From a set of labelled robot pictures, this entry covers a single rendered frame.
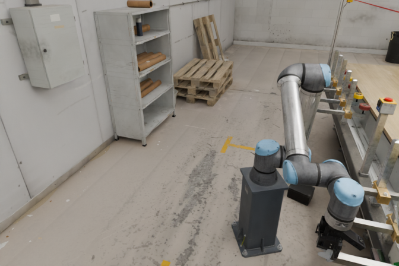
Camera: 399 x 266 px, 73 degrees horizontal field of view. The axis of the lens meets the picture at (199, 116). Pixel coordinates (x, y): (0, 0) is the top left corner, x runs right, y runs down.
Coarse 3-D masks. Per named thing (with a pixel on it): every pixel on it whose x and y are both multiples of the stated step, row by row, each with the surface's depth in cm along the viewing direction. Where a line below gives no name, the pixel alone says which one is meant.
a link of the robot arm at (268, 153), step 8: (256, 144) 176; (264, 144) 174; (272, 144) 173; (256, 152) 174; (264, 152) 169; (272, 152) 168; (280, 152) 170; (256, 160) 176; (264, 160) 171; (272, 160) 170; (280, 160) 170; (256, 168) 178; (264, 168) 174; (272, 168) 174
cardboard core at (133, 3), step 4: (128, 0) 315; (132, 0) 314; (136, 0) 313; (128, 4) 314; (132, 4) 313; (136, 4) 311; (140, 4) 309; (144, 4) 308; (148, 4) 306; (152, 4) 312
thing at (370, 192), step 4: (364, 188) 143; (368, 188) 143; (372, 188) 143; (368, 192) 142; (372, 192) 141; (376, 192) 141; (392, 192) 140; (396, 192) 140; (372, 196) 142; (392, 196) 139; (396, 196) 138; (396, 200) 139
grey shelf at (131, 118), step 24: (96, 24) 281; (120, 24) 271; (168, 24) 348; (120, 48) 283; (144, 48) 374; (168, 48) 362; (120, 72) 297; (144, 72) 305; (168, 72) 378; (120, 96) 311; (144, 96) 341; (168, 96) 395; (120, 120) 327; (144, 120) 365; (144, 144) 330
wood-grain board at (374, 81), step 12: (360, 72) 300; (372, 72) 300; (384, 72) 300; (396, 72) 300; (360, 84) 265; (372, 84) 265; (384, 84) 265; (396, 84) 265; (372, 96) 238; (384, 96) 238; (396, 96) 238; (372, 108) 215; (396, 108) 215; (396, 120) 197; (384, 132) 186; (396, 132) 181
